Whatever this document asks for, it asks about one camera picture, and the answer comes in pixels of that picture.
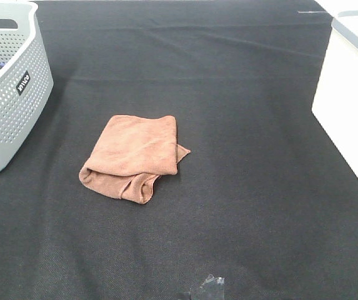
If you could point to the brown towel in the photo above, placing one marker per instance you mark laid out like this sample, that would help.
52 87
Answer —
130 155

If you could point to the black table cloth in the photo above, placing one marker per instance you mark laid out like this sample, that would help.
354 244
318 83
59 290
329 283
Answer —
263 199

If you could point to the grey perforated plastic basket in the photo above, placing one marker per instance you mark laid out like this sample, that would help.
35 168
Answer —
25 80

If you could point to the grey tape strip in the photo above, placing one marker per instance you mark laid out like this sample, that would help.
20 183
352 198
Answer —
312 12

